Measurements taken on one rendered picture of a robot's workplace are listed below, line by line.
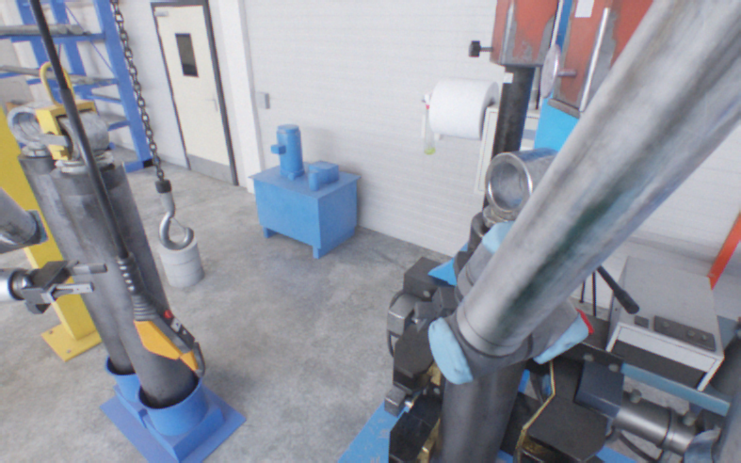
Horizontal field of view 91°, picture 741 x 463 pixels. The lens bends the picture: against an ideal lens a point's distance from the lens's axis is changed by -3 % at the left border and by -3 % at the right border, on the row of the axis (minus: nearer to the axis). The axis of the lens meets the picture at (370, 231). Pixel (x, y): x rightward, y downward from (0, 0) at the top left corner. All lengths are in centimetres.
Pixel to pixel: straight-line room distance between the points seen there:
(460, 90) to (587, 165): 151
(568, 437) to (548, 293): 80
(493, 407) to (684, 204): 213
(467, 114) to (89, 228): 151
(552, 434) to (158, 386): 158
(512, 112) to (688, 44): 96
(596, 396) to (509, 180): 64
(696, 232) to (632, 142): 281
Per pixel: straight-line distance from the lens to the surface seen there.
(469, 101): 177
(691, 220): 306
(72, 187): 152
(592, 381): 128
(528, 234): 37
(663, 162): 31
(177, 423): 219
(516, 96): 121
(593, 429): 121
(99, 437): 263
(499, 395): 120
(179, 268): 333
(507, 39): 98
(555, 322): 61
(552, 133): 128
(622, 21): 64
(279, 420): 234
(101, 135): 153
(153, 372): 196
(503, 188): 95
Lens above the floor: 190
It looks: 29 degrees down
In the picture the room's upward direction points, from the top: straight up
